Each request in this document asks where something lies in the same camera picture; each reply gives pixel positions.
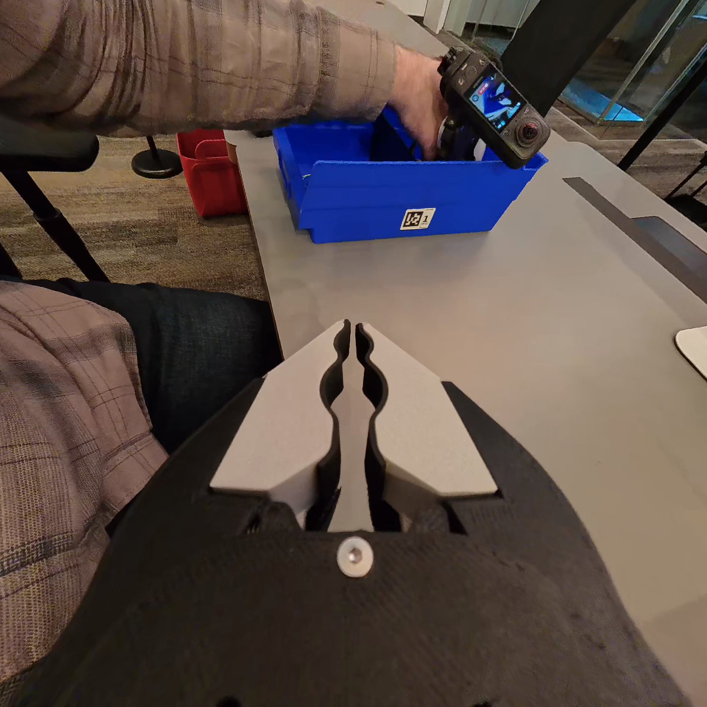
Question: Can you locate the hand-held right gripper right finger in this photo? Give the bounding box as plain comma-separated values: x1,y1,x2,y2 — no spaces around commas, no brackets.
354,323,500,525

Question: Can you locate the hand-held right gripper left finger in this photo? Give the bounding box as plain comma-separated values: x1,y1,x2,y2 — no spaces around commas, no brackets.
208,321,352,525

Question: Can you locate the blue plastic bin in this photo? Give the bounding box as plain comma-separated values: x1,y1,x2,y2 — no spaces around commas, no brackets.
273,105,549,245

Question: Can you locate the person's left hand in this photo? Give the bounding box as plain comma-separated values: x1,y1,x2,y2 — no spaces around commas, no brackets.
387,45,456,161

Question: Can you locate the black office chair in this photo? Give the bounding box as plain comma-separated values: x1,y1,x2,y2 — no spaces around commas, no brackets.
500,0,639,117

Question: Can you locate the person's dark trouser leg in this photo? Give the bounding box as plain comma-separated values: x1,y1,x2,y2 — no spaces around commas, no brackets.
34,277,282,454

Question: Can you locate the red storage box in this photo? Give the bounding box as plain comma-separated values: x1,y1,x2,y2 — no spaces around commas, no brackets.
177,129,250,218

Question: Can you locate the white stand base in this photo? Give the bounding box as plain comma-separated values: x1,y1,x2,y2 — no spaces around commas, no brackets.
674,324,707,382

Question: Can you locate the black round stand base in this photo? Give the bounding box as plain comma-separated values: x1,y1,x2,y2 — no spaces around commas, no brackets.
131,135,184,180

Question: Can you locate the black chair armrest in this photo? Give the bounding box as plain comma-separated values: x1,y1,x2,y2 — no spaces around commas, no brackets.
0,111,111,285

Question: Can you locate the black metal post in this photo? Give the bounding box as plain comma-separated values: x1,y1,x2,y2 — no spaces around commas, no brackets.
617,45,707,172

